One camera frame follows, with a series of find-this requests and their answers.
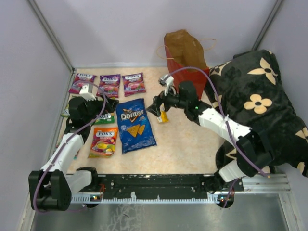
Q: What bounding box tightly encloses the purple Fox's packet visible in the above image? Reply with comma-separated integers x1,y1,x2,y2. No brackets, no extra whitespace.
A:
96,74,121,98
122,73,146,97

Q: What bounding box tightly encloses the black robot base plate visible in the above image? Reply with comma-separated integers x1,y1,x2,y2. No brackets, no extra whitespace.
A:
81,174,232,200

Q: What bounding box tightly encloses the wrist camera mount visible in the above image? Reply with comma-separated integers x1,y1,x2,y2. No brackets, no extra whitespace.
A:
158,74,174,96
79,84,96,101

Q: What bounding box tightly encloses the black floral blanket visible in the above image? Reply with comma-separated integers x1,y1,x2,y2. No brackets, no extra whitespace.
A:
204,50,308,177

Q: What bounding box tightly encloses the orange Fox's fruits packet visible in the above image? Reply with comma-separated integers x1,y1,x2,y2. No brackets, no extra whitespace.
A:
88,128,118,158

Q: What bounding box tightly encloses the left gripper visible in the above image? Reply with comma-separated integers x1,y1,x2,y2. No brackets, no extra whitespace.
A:
82,92,119,123

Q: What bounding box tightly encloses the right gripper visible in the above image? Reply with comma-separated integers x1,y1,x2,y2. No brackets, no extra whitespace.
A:
147,83,188,117

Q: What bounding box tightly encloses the teal Fox's candy packet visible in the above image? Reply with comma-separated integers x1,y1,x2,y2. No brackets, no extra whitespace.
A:
73,150,80,160

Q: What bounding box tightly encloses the twisted paper bag handle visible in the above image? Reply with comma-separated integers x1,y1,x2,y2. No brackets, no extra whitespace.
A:
201,38,217,51
155,45,174,60

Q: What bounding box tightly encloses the blue snack packet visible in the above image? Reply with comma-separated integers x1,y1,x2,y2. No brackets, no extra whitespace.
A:
116,98,157,154

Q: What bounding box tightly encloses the green Fox's spring tea packet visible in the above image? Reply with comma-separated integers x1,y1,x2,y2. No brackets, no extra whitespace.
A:
94,113,115,125

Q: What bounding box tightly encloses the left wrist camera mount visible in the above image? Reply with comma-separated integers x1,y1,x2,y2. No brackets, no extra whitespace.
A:
79,84,96,101

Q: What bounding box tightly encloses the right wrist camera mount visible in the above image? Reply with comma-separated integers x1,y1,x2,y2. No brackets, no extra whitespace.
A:
158,74,174,96

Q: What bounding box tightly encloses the aluminium frame rail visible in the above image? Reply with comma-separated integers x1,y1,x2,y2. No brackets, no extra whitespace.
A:
28,174,292,205

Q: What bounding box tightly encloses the purple snack packet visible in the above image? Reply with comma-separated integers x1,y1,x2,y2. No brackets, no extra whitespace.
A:
68,73,97,94

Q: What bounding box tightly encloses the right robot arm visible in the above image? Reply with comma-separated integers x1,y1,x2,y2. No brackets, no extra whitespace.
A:
147,78,274,191

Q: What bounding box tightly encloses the red paper bag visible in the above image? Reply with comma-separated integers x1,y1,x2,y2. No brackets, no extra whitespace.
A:
164,29,209,99

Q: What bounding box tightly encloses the yellow snack bar packet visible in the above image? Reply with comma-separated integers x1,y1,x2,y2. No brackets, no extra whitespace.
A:
157,111,169,123

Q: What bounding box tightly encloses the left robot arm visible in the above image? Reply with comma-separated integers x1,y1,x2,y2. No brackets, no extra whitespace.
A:
28,95,119,213

